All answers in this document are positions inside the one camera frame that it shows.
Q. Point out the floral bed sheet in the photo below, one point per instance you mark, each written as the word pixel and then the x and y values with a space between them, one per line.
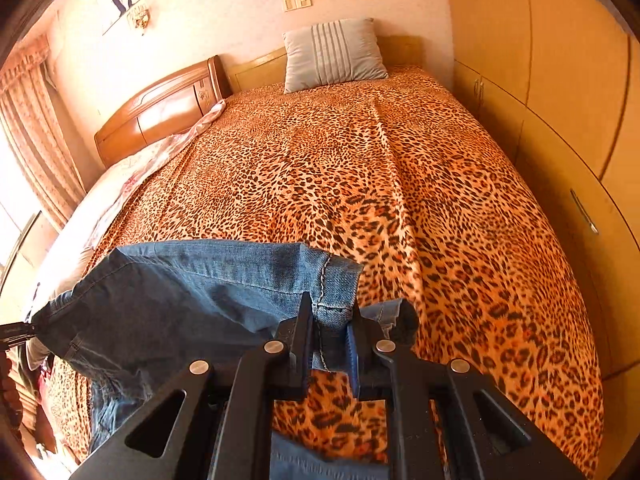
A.
pixel 100 210

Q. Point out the grey striped pillow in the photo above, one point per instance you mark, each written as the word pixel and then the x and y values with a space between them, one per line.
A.
pixel 332 55

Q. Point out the dark wooden headboard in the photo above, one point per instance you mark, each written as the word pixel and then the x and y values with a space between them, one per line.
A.
pixel 165 105

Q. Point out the leopard print blanket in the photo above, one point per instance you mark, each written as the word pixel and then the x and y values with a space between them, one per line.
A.
pixel 400 185

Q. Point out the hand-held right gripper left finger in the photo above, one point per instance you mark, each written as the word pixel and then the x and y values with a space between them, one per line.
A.
pixel 300 340

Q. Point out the patterned curtain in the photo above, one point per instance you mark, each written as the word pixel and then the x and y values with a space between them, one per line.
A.
pixel 35 125

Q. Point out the light wooden headboard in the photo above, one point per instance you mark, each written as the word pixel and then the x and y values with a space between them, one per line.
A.
pixel 255 72

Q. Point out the window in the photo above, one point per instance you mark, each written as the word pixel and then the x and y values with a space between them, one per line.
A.
pixel 15 210

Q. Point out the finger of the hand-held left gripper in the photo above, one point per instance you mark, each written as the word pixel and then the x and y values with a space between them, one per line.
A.
pixel 17 332

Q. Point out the light wooden wardrobe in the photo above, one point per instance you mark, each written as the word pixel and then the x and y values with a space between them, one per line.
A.
pixel 560 70

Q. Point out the blue denim pants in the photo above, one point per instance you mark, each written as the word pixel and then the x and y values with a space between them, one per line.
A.
pixel 200 285

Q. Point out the wall lamp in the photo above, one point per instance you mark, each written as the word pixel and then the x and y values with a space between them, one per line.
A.
pixel 139 17

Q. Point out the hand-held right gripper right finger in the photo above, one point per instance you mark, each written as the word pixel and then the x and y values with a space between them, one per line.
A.
pixel 354 360

